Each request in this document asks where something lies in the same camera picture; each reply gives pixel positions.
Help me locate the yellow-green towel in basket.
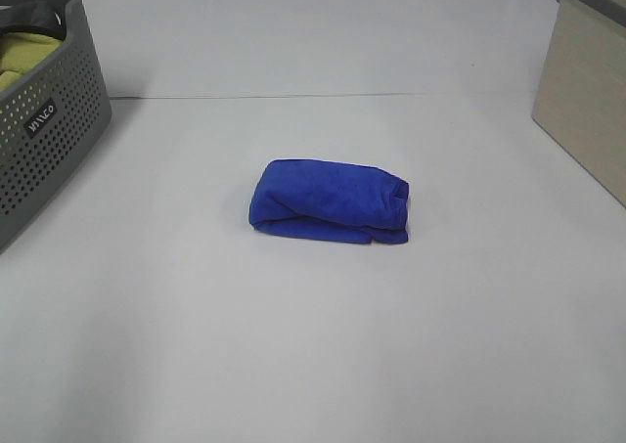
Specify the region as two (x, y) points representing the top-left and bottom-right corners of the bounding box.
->
(0, 32), (63, 92)

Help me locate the grey perforated laundry basket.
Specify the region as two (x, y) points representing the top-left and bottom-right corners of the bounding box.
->
(1, 0), (112, 246)

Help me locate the blue microfiber towel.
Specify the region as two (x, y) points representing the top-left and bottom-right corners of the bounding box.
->
(248, 159), (410, 244)

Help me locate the beige plastic bin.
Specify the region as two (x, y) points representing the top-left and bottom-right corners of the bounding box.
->
(532, 0), (625, 185)

